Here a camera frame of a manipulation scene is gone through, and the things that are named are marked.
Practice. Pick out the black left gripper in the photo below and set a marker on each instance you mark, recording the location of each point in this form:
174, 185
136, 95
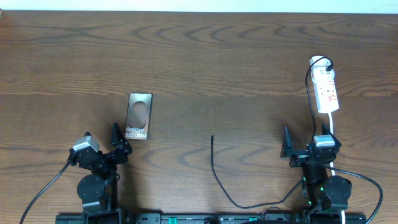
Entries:
123, 145

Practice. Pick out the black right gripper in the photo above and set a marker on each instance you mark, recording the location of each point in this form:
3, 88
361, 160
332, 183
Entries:
287, 151

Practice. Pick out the white power strip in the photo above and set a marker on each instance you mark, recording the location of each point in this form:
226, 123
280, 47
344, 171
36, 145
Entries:
323, 78

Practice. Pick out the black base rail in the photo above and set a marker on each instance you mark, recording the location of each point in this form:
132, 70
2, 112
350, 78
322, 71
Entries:
156, 218

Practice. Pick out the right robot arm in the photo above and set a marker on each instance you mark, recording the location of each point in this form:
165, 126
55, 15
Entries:
327, 194

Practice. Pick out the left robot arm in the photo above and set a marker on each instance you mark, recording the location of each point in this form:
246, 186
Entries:
99, 190

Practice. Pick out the bronze Galaxy smartphone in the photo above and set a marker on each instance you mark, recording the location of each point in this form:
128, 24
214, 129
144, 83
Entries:
138, 116

